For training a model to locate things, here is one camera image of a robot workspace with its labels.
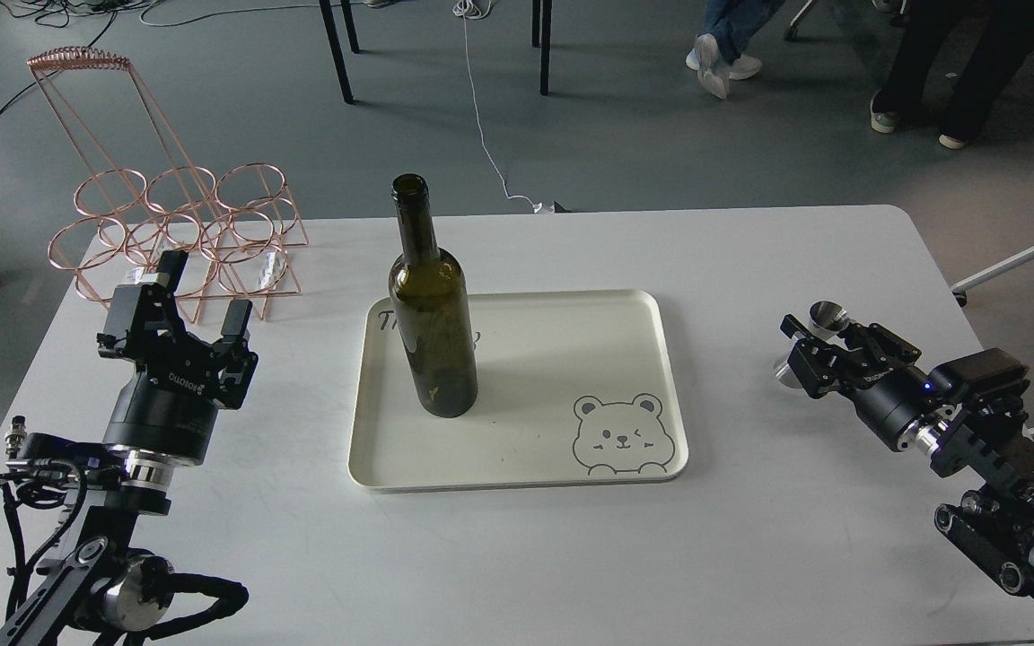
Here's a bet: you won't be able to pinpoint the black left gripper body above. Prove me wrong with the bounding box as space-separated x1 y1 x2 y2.
103 351 259 466

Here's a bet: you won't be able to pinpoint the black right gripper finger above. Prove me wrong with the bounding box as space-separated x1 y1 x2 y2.
840 322 922 378
781 314 856 399

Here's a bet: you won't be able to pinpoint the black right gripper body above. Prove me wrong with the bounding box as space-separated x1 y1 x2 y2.
840 364 963 451

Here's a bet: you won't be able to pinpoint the dark green wine bottle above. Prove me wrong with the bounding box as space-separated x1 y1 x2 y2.
387 173 478 418

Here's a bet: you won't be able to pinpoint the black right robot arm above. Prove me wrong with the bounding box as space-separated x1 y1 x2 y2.
780 315 1034 598

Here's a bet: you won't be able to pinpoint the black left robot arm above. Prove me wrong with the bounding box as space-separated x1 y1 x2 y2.
0 250 259 645

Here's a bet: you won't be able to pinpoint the cream bear tray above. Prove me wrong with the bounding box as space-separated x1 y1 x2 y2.
348 289 688 492

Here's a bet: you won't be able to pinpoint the person in blue jeans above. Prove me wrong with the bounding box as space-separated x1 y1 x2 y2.
685 1 784 100

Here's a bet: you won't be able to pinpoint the black table legs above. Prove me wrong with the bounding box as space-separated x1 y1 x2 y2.
320 0 553 105

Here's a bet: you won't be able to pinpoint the person in black trousers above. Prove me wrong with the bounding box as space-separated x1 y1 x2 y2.
870 0 1034 151

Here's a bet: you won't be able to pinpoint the rose gold wire rack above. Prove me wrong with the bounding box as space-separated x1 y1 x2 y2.
26 47 311 322

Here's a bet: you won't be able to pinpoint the white floor cable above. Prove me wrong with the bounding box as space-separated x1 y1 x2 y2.
451 0 556 214

